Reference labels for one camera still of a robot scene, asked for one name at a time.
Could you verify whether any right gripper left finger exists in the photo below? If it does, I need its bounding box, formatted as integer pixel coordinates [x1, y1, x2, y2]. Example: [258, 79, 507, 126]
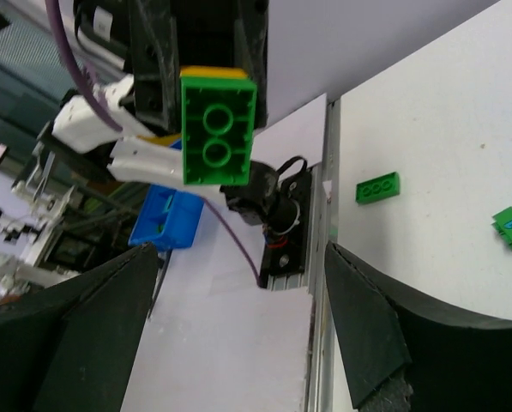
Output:
[0, 245, 158, 411]

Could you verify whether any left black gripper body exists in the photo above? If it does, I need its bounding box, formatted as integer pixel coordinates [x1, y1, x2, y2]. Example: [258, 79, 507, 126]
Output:
[129, 0, 268, 133]

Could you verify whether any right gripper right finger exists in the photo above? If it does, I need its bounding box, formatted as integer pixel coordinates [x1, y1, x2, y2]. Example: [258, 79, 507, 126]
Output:
[325, 242, 512, 411]

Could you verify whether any yellow green lego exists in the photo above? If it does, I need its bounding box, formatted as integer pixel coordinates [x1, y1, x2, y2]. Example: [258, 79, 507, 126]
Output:
[180, 66, 257, 185]

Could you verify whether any blue plastic bin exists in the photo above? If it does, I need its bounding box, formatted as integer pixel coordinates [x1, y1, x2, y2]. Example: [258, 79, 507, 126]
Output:
[128, 185, 204, 251]

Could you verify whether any green long lego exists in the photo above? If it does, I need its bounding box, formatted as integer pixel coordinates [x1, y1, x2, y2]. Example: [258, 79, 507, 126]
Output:
[355, 172, 401, 205]

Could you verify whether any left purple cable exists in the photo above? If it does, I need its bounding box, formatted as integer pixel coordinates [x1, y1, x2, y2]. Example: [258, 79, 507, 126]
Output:
[45, 0, 123, 132]

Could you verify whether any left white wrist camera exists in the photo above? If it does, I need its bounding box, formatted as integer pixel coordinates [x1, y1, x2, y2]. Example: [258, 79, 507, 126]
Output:
[52, 75, 154, 154]

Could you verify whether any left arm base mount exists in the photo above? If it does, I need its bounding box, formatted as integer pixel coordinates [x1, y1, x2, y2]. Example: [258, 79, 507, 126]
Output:
[220, 155, 312, 288]

